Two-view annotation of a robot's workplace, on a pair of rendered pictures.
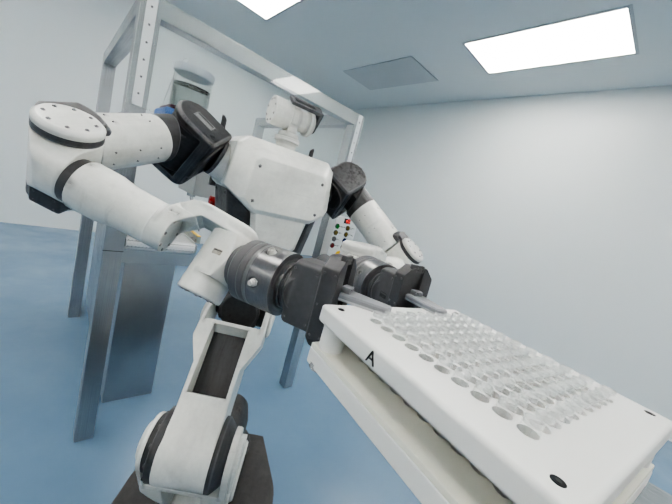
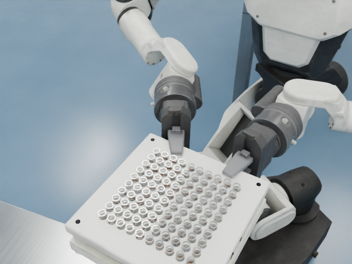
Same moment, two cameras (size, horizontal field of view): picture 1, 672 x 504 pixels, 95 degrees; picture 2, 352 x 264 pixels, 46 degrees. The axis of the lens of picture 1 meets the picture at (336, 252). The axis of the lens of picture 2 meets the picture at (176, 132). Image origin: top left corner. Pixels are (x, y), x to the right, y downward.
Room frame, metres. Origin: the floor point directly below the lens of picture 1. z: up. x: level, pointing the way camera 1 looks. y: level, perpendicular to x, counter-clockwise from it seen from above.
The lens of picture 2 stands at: (0.13, -0.55, 1.58)
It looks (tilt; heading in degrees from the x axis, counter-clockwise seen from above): 43 degrees down; 66
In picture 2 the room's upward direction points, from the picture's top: straight up
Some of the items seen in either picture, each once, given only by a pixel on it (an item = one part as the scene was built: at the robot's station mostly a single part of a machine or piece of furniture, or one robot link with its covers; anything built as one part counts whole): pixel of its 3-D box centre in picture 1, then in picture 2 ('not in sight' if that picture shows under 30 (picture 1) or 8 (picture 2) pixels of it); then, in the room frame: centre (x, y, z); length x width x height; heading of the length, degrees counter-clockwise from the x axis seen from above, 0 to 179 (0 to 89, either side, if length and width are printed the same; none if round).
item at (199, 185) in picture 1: (201, 171); not in sight; (1.38, 0.67, 1.12); 0.22 x 0.11 x 0.20; 44
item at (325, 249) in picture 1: (338, 239); not in sight; (1.74, 0.00, 0.95); 0.17 x 0.06 x 0.26; 134
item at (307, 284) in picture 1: (298, 289); (174, 117); (0.39, 0.03, 1.03); 0.12 x 0.10 x 0.13; 67
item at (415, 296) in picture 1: (427, 302); (237, 163); (0.43, -0.15, 1.05); 0.06 x 0.03 x 0.02; 27
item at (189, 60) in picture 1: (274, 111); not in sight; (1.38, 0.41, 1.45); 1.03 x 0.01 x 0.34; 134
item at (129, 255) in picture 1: (133, 220); not in sight; (1.71, 1.16, 0.76); 1.30 x 0.29 x 0.10; 44
